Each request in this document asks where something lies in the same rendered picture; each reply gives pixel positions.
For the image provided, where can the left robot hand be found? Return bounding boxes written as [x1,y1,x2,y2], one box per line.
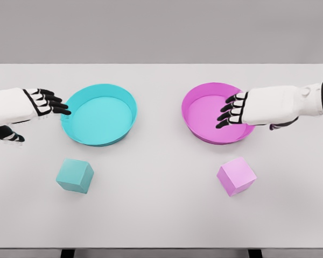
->
[0,88,72,143]

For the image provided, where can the cyan round plate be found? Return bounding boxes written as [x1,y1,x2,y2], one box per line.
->
[60,83,138,147]

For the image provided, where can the pink round plate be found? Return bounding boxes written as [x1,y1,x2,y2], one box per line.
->
[181,82,256,146]

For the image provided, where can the cyan cube block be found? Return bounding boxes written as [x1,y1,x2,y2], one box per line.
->
[55,157,94,195]

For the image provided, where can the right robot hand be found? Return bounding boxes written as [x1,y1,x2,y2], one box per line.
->
[215,86,300,131]

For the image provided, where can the pink cube block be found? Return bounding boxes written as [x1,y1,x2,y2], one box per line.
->
[216,156,258,198]

